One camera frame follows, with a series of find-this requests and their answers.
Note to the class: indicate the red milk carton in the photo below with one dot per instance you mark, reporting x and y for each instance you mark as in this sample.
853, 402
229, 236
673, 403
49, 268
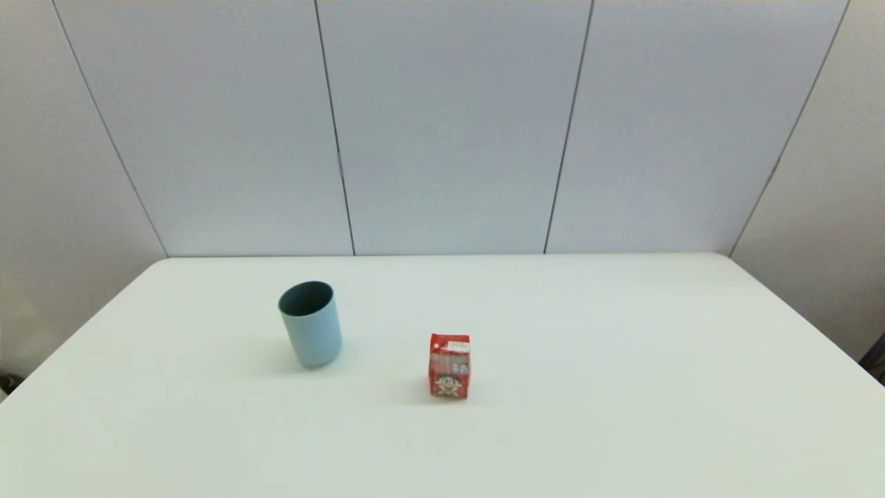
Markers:
449, 366

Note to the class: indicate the dark grey floor object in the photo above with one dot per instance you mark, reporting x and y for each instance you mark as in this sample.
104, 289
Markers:
10, 384

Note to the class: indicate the light blue cylindrical cup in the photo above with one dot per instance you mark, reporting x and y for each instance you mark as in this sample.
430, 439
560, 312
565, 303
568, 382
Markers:
312, 335

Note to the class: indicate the black equipment piece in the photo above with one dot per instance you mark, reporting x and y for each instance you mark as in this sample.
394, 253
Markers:
875, 361

